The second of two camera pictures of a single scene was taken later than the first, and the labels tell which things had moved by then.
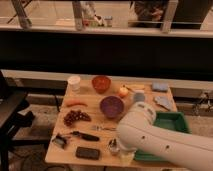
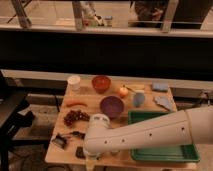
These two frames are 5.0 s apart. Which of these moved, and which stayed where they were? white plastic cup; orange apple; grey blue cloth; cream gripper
Moved: cream gripper
Stayed: orange apple; grey blue cloth; white plastic cup
